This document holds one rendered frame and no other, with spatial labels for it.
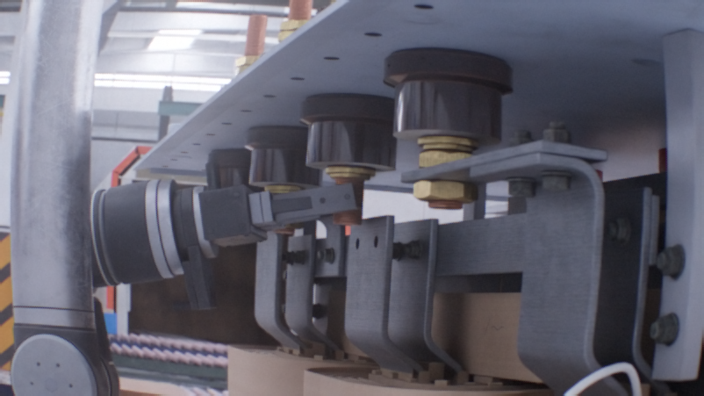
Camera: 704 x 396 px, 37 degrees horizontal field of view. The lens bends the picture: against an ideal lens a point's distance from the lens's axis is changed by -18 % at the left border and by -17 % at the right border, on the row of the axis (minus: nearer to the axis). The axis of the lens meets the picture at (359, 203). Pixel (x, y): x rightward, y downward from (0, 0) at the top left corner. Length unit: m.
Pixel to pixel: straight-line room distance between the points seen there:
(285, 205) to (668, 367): 0.56
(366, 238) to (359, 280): 0.04
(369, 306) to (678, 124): 0.53
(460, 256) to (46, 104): 0.44
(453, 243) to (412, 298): 0.10
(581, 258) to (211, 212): 0.51
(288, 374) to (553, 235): 0.74
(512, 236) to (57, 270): 0.43
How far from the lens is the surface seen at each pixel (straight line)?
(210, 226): 1.20
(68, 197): 1.12
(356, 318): 1.26
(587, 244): 0.79
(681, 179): 0.80
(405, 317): 1.26
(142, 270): 1.25
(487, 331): 1.19
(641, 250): 0.81
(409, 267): 1.26
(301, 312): 1.65
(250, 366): 1.59
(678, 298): 0.79
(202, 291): 1.24
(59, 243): 1.11
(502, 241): 1.06
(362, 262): 1.25
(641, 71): 0.98
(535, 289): 0.87
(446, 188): 0.98
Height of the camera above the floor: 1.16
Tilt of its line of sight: 4 degrees up
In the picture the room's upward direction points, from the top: 3 degrees clockwise
